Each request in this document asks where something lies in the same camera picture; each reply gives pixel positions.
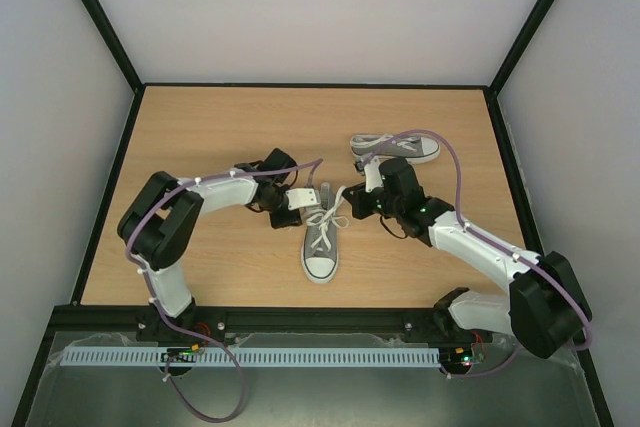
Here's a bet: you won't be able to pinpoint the grey sneaker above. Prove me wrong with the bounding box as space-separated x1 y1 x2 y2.
301 182 349 284

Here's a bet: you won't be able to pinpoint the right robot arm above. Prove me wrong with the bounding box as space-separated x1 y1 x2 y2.
344 156 592 359

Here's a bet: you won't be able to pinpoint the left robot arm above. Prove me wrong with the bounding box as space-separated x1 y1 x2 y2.
117 148 302 336

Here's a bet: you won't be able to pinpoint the grey sneaker lying sideways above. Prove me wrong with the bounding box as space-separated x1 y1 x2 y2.
350 134 440 164

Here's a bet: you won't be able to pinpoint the right circuit board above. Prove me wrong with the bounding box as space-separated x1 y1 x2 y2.
439 344 486 366

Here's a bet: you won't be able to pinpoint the circuit board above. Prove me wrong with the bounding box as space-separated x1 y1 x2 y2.
159 344 206 363
439 344 486 366

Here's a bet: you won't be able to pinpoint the left circuit board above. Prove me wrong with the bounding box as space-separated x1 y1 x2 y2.
159 344 206 363

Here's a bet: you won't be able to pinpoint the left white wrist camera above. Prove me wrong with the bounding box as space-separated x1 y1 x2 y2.
285 188 321 211

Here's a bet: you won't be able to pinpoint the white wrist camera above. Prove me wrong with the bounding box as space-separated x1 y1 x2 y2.
355 155 383 193
285 188 321 211

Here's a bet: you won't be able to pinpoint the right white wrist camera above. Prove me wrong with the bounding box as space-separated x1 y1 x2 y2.
355 155 383 193

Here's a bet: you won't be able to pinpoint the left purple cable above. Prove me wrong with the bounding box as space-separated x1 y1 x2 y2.
124 158 324 421

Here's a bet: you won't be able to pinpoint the light blue cable duct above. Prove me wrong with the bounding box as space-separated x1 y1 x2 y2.
59 346 440 368

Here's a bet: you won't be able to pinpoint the black aluminium frame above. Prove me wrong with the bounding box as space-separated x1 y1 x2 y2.
0 0 640 427

